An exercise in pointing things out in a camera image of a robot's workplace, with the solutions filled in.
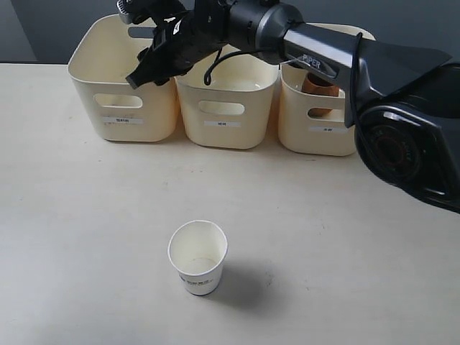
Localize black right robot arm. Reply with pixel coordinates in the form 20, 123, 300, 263
117, 1, 459, 213

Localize white paper cup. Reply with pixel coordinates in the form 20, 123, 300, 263
167, 220, 229, 296

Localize right cream plastic bin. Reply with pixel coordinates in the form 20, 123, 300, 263
277, 23, 378, 157

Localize brown wooden cup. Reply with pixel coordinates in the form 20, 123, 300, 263
301, 73, 339, 117

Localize black camera cable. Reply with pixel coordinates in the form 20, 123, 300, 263
203, 48, 267, 86

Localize left cream plastic bin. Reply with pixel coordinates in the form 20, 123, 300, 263
68, 14, 180, 142

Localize cream plastic bin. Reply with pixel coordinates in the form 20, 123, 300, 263
175, 53, 279, 150
277, 23, 378, 157
68, 14, 180, 142

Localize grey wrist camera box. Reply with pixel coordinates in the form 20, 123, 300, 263
116, 0, 180, 25

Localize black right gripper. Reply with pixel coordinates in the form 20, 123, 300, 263
126, 1, 229, 89

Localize middle cream plastic bin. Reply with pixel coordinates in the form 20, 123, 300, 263
175, 53, 279, 150

